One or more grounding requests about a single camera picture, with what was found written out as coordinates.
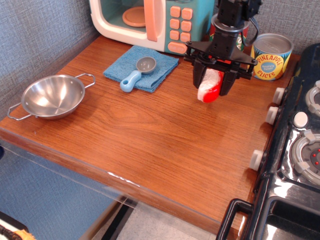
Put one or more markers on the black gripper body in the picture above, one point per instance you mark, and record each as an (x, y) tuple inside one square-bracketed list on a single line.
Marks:
[(221, 53)]

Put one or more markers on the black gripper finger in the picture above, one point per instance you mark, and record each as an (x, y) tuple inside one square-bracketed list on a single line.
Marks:
[(199, 70), (228, 80)]

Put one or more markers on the red white toy apple slice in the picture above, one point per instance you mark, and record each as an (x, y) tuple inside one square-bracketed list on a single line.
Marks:
[(210, 87)]

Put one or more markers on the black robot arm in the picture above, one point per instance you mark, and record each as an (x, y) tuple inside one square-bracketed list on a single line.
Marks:
[(234, 13)]

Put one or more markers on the blue folded cloth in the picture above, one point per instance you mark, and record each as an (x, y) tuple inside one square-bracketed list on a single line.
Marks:
[(124, 65)]

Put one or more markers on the tomato sauce can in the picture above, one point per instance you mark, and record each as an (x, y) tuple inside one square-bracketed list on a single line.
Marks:
[(241, 39)]

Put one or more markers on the pineapple slices can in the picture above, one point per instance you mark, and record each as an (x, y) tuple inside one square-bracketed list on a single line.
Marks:
[(272, 52)]

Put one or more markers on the white stove knob top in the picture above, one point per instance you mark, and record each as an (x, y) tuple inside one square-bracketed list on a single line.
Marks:
[(278, 95)]

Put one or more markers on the white stove knob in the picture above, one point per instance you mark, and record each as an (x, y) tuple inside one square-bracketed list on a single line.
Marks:
[(256, 159), (278, 95), (271, 115)]

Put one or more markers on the teal toy microwave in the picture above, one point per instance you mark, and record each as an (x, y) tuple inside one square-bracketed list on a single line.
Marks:
[(169, 24)]

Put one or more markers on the blue grey toy scoop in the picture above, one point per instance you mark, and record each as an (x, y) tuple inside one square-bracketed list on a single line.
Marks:
[(144, 66)]

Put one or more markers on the white stove knob middle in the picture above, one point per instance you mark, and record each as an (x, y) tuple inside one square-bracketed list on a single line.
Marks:
[(271, 115)]

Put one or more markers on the orange microwave turntable plate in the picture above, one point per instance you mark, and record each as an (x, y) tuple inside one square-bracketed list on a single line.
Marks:
[(134, 17)]

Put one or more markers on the white round stove button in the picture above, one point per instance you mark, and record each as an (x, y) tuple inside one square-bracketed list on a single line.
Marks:
[(300, 119)]

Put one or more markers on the white stove knob bottom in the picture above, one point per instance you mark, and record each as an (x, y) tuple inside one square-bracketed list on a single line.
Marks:
[(256, 159)]

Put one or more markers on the grey stove burner rear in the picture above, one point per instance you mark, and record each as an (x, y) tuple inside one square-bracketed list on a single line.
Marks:
[(313, 105)]

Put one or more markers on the grey stove burner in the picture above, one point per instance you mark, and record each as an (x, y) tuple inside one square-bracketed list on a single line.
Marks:
[(305, 156), (313, 105)]

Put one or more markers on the grey stove burner front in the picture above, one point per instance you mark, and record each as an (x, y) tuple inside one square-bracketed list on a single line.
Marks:
[(305, 156)]

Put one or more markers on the black toy stove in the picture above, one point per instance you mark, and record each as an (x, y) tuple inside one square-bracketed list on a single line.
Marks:
[(287, 205)]

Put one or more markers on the black oven door handle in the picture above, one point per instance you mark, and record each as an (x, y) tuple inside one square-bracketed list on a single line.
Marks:
[(235, 206)]

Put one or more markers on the steel bowl with handles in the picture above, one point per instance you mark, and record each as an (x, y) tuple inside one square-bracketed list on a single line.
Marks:
[(53, 97)]

